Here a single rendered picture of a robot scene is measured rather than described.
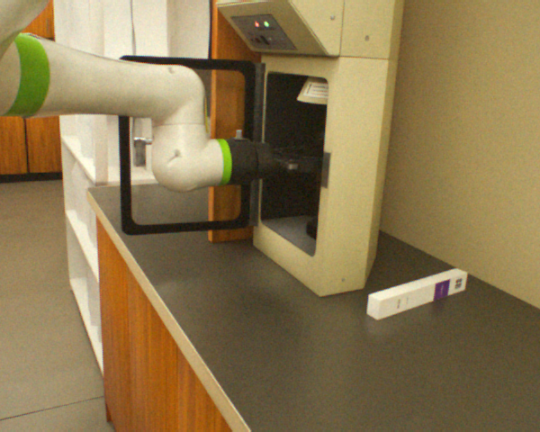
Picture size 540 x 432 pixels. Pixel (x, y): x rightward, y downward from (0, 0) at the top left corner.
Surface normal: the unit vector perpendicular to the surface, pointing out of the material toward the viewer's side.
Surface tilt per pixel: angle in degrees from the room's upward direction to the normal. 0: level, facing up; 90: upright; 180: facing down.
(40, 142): 90
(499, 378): 0
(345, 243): 90
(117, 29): 94
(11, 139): 90
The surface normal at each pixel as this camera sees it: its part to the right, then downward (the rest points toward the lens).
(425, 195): -0.88, 0.08
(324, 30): 0.46, 0.28
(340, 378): 0.05, -0.96
